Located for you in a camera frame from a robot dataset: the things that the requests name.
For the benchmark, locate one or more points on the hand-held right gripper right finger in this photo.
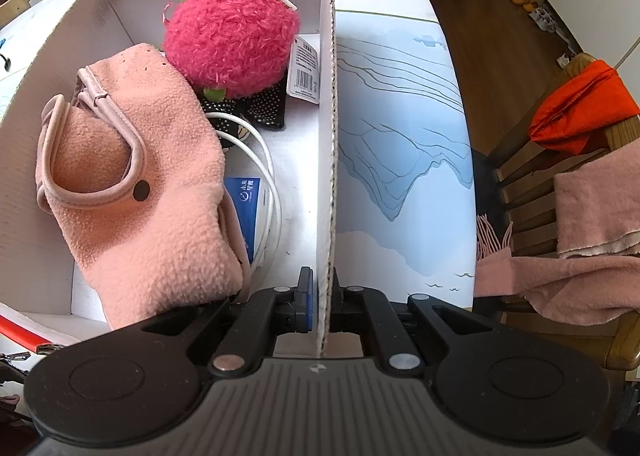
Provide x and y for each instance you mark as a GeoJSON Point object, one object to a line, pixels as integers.
{"type": "Point", "coordinates": [338, 308]}

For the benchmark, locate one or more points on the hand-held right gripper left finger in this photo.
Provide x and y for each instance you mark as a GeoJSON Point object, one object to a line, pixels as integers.
{"type": "Point", "coordinates": [306, 301]}

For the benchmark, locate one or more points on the blue tissue packet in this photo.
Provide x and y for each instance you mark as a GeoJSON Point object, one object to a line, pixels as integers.
{"type": "Point", "coordinates": [245, 206]}

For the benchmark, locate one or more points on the pink fleece hat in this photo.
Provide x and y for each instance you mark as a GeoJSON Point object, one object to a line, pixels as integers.
{"type": "Point", "coordinates": [150, 186]}

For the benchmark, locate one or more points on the black dotted glove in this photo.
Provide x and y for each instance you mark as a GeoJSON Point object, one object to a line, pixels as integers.
{"type": "Point", "coordinates": [265, 109]}

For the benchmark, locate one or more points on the pink plush strawberry toy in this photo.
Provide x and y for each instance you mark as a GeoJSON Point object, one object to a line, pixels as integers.
{"type": "Point", "coordinates": [230, 36]}

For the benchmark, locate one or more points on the red shoe box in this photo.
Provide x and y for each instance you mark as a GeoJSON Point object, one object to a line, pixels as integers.
{"type": "Point", "coordinates": [60, 36]}

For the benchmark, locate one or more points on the wooden armchair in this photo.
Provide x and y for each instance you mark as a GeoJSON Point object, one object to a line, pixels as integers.
{"type": "Point", "coordinates": [525, 216]}

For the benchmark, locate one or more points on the pink fringed scarf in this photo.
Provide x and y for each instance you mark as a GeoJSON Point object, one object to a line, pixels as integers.
{"type": "Point", "coordinates": [595, 216]}

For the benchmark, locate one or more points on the orange red cloth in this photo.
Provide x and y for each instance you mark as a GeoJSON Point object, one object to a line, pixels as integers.
{"type": "Point", "coordinates": [580, 111]}

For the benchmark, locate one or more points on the white sneakers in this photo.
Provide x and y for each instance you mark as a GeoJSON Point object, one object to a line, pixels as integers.
{"type": "Point", "coordinates": [544, 19]}

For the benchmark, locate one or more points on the yellow slippers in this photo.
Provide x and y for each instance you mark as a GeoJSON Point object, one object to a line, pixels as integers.
{"type": "Point", "coordinates": [524, 1]}

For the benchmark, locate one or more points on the small light wooden chair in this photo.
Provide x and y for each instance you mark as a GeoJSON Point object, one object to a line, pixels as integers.
{"type": "Point", "coordinates": [12, 11]}

